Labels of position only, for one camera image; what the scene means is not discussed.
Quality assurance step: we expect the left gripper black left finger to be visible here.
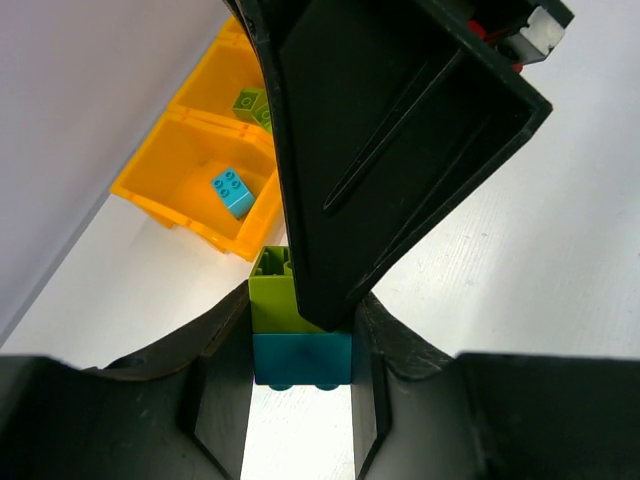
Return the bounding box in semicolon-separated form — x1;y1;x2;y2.
1;285;254;479

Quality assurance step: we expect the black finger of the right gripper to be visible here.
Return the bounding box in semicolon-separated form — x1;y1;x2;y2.
228;1;552;330

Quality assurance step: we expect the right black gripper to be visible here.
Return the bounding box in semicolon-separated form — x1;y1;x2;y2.
434;1;575;75

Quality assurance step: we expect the dark teal square brick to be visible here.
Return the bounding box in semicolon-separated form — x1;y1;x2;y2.
253;333;353;390

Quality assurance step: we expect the yellow divided container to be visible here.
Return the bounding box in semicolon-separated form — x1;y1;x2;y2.
111;18;282;261

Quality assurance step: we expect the green square lego brick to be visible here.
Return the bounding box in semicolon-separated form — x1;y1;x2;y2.
248;246;323;334

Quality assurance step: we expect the teal lego brick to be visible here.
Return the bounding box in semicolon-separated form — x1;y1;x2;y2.
210;167;256;220

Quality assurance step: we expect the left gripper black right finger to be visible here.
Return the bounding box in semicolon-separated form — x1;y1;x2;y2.
351;296;639;479

